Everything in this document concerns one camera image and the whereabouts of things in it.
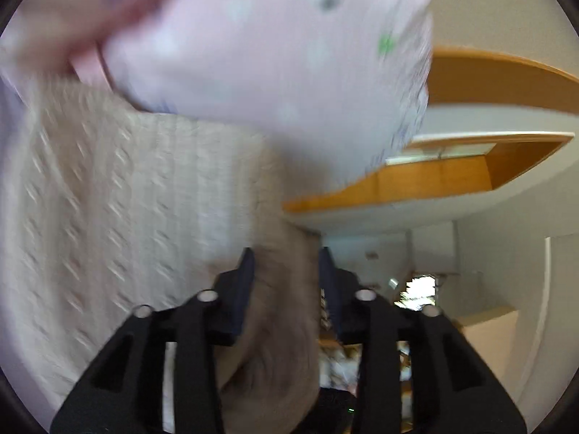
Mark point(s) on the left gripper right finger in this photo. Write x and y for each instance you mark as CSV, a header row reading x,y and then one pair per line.
x,y
452,388

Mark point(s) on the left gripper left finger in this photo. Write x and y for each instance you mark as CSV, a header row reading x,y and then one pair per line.
x,y
121,391

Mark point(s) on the beige cable-knit sweater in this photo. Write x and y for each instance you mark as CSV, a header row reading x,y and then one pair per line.
x,y
105,208

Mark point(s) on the wooden headboard with panels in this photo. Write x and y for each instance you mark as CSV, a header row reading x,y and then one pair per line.
x,y
467,76

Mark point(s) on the lilac bed sheet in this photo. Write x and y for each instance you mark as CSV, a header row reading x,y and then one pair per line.
x,y
12,110

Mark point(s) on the right floral pink pillow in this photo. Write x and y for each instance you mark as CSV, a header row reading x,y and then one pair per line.
x,y
339,85

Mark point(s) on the floral pink pillow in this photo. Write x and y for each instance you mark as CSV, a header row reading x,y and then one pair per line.
x,y
339,85
52,38

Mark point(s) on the left floral pink pillow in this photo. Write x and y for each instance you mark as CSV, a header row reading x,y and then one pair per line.
x,y
52,38

